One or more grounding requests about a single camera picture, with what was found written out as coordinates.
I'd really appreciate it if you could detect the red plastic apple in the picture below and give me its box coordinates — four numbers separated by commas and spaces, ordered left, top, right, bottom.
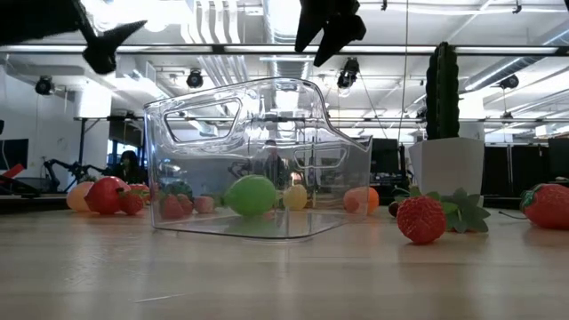
84, 175, 132, 216

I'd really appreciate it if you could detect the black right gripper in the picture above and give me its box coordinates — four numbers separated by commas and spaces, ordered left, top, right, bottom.
294, 0, 368, 68

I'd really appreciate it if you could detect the green plastic lime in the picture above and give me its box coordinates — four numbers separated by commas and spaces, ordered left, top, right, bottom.
222, 174, 277, 218

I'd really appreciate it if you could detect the thin hanging cable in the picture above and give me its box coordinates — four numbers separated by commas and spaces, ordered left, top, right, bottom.
401, 0, 409, 143

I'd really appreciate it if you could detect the black computer monitor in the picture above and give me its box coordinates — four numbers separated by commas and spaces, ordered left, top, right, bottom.
547, 137, 569, 179
371, 137, 400, 175
0, 138, 29, 172

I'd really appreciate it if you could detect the person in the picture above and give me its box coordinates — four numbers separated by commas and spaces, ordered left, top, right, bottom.
260, 139, 288, 190
110, 149, 148, 186

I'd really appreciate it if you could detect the black office partition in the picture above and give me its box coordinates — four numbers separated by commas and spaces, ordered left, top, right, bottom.
482, 144, 550, 197

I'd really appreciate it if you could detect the overhead light bar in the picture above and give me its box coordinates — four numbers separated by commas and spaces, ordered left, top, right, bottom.
0, 43, 569, 57

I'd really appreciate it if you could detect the dark green plastic vegetable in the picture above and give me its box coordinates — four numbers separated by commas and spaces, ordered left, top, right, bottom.
158, 178, 195, 201

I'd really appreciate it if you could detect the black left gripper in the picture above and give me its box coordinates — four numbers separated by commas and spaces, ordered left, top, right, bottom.
0, 0, 148, 75

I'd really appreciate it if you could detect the orange plastic fruit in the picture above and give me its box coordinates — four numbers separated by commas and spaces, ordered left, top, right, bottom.
343, 186, 381, 215

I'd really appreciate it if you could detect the pale orange plastic peach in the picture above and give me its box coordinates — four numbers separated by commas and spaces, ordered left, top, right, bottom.
66, 180, 95, 213

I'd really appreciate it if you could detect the white plant pot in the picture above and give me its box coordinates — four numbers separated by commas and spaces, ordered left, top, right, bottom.
407, 136, 486, 197

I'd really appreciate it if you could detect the red object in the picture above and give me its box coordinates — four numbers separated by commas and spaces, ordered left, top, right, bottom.
0, 163, 26, 183

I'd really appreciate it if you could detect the large red plastic strawberry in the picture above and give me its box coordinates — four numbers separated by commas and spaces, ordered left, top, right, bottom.
519, 182, 569, 231
393, 186, 451, 246

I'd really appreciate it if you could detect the tall green cactus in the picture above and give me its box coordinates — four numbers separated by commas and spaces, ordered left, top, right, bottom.
425, 41, 461, 141

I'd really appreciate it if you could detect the clear plastic storage container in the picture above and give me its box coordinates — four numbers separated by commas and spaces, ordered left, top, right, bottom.
142, 76, 373, 244

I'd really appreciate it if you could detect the small pink plastic fruit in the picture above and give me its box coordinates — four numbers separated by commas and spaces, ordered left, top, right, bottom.
194, 195, 216, 215

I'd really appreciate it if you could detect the small red plastic strawberry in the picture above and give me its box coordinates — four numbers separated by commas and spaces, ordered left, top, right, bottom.
117, 189, 145, 217
178, 194, 196, 217
159, 194, 184, 220

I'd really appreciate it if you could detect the yellow plastic lemon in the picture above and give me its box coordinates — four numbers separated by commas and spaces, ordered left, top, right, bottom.
283, 184, 309, 212

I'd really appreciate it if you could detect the black vertical frame post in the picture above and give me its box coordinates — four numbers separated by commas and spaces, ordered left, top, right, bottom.
77, 118, 86, 166

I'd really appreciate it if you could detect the distant black frame bar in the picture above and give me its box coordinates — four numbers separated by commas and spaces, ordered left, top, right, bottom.
73, 116, 569, 124

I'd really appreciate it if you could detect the black ceiling camera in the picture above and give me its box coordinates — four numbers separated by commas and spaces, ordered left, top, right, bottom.
34, 74, 55, 97
185, 68, 205, 90
335, 56, 361, 90
498, 73, 521, 91

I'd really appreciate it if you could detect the silver ceiling duct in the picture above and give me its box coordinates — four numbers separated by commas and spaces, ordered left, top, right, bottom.
261, 0, 308, 45

